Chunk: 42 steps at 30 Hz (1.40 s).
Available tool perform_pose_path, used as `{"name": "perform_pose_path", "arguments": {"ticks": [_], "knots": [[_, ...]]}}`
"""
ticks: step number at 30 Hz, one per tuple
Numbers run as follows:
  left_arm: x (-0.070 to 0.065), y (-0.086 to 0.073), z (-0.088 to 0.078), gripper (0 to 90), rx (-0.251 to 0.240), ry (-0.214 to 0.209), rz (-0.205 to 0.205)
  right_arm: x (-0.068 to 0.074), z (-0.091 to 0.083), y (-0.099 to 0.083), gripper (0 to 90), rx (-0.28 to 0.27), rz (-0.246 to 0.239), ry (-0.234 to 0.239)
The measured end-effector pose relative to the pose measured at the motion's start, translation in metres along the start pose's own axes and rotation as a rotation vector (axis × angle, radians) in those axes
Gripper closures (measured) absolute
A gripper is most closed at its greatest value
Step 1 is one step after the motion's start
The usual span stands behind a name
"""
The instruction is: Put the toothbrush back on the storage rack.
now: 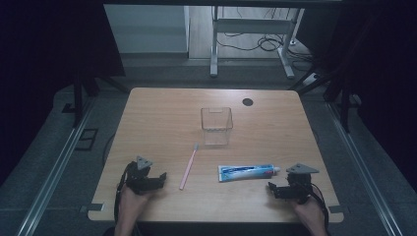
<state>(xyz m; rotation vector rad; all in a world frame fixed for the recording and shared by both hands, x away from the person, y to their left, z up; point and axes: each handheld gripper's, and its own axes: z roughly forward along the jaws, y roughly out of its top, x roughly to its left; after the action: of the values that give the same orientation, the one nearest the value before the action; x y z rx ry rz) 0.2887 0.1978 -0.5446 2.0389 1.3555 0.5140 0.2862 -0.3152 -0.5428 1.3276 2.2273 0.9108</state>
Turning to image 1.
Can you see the white metal desk frame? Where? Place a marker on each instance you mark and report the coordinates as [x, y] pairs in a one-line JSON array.
[[214, 49]]

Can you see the blue white toothpaste tube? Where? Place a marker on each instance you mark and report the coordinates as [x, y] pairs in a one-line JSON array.
[[244, 172]]

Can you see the white power strip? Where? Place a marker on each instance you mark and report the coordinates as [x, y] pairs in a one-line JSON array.
[[311, 79]]

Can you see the white cabinet panel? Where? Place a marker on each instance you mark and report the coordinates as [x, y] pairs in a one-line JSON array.
[[147, 29]]

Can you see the grey metal floor rail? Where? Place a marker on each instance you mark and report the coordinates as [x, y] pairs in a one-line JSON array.
[[55, 173], [364, 173]]

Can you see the black round table grommet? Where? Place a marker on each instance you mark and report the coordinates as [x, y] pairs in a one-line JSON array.
[[248, 102]]

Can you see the clear plastic square cup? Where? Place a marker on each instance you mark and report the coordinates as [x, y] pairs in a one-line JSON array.
[[216, 126]]

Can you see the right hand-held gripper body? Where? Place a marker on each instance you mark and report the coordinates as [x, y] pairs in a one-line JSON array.
[[299, 183]]

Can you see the dark curtain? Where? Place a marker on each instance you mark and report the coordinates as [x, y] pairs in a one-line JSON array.
[[387, 65], [39, 65]]

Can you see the grey tape strip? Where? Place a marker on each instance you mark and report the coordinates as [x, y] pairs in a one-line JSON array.
[[93, 207], [335, 209]]

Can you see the black metal stand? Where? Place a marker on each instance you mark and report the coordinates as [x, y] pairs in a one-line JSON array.
[[344, 105], [78, 98]]

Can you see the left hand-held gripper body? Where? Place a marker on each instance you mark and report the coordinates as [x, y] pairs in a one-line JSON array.
[[139, 178]]

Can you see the pink toothbrush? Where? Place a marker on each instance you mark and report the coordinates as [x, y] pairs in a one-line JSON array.
[[188, 167]]

